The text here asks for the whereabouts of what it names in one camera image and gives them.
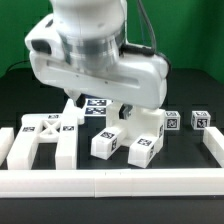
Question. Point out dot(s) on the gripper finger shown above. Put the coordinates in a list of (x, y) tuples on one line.
[(77, 97), (125, 111)]

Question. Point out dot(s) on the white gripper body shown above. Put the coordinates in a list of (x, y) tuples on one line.
[(101, 64)]

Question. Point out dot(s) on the white chair seat part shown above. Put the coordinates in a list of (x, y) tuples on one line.
[(140, 122)]

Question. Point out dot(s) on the white chair back frame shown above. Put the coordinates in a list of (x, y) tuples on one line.
[(58, 128)]

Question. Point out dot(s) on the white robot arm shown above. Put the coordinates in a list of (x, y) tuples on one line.
[(103, 12)]

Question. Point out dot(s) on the white tagged cube left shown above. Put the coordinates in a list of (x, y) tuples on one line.
[(172, 120)]

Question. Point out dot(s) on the white tagged cube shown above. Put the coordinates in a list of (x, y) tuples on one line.
[(172, 120), (200, 120)]

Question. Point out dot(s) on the white tagged cube right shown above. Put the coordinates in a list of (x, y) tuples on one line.
[(200, 120)]

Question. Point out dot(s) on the white marker base plate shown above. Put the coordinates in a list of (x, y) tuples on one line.
[(93, 107)]

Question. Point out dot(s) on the white left fence wall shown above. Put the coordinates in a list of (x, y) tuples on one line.
[(6, 142)]

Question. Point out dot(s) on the white fence wall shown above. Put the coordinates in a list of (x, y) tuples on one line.
[(111, 183), (6, 142), (214, 141)]

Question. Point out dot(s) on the white right fence wall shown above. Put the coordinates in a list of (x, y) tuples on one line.
[(214, 141)]

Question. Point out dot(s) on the white front fence wall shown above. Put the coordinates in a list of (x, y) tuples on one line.
[(111, 183)]

